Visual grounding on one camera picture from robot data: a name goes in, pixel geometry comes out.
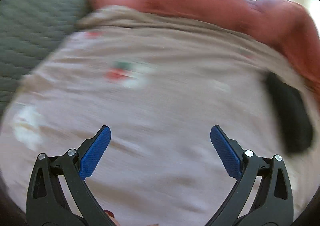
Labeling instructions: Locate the black top with orange patches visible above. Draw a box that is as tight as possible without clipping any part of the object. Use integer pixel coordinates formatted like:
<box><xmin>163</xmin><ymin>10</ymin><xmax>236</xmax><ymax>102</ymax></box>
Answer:
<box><xmin>264</xmin><ymin>71</ymin><xmax>313</xmax><ymax>154</ymax></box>

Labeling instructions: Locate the left hand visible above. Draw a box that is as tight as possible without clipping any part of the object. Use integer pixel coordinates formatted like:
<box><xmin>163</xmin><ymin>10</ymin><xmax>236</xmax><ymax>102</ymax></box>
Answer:
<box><xmin>103</xmin><ymin>209</ymin><xmax>161</xmax><ymax>226</ymax></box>

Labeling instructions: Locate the pink cartoon print bedsheet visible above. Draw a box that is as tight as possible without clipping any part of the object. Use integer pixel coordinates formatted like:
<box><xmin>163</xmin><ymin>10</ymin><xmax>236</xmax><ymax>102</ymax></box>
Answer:
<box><xmin>1</xmin><ymin>6</ymin><xmax>319</xmax><ymax>225</ymax></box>

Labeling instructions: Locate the salmon pink comforter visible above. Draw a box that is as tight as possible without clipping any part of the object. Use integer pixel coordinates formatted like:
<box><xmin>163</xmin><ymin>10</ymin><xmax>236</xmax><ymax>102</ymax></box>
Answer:
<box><xmin>89</xmin><ymin>0</ymin><xmax>319</xmax><ymax>97</ymax></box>

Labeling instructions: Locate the grey quilted headboard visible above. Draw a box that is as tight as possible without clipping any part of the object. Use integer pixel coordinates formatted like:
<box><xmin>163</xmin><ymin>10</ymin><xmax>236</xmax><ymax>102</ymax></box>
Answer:
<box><xmin>1</xmin><ymin>0</ymin><xmax>89</xmax><ymax>111</ymax></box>

